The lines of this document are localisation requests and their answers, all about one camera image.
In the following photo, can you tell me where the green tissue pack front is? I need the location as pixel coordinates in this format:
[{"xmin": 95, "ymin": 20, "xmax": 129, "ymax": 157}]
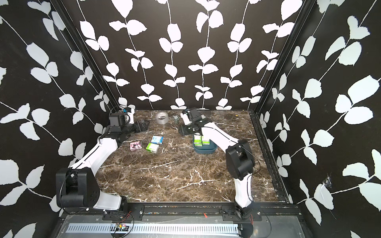
[{"xmin": 193, "ymin": 134, "xmax": 202, "ymax": 147}]

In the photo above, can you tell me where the green tissue pack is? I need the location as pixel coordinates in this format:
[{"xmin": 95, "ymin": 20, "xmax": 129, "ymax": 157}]
[
  {"xmin": 193, "ymin": 134, "xmax": 202, "ymax": 147},
  {"xmin": 201, "ymin": 135, "xmax": 210, "ymax": 145},
  {"xmin": 146, "ymin": 143, "xmax": 160, "ymax": 153}
]

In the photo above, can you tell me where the blue Cinnamoroll tissue pack back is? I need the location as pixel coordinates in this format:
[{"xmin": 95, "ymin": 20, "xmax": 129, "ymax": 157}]
[{"xmin": 151, "ymin": 135, "xmax": 163, "ymax": 144}]

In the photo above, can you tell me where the pink Kuromi tissue pack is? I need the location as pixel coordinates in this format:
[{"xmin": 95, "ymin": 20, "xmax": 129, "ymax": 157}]
[{"xmin": 130, "ymin": 141, "xmax": 142, "ymax": 151}]

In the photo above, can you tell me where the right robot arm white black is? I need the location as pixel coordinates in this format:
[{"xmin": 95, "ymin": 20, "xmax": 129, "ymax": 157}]
[{"xmin": 179, "ymin": 108, "xmax": 255, "ymax": 217}]

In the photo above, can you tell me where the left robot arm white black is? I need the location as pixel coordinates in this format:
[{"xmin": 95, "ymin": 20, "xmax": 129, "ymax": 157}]
[{"xmin": 56, "ymin": 112, "xmax": 149, "ymax": 212}]

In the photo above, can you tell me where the teal storage box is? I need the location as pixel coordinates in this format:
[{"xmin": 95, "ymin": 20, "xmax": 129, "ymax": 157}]
[{"xmin": 193, "ymin": 140, "xmax": 218, "ymax": 154}]

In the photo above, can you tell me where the clear tape roll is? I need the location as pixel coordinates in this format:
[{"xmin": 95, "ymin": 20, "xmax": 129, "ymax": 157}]
[{"xmin": 155, "ymin": 111, "xmax": 169, "ymax": 125}]

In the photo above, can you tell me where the white perforated strip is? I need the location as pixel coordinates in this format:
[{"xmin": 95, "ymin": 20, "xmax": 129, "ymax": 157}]
[{"xmin": 65, "ymin": 223, "xmax": 239, "ymax": 235}]

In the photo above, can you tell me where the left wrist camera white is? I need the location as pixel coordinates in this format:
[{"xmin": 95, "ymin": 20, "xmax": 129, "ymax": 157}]
[{"xmin": 124, "ymin": 107, "xmax": 135, "ymax": 124}]

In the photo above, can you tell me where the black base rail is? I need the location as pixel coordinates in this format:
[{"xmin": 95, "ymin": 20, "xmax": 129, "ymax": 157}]
[{"xmin": 66, "ymin": 202, "xmax": 304, "ymax": 222}]

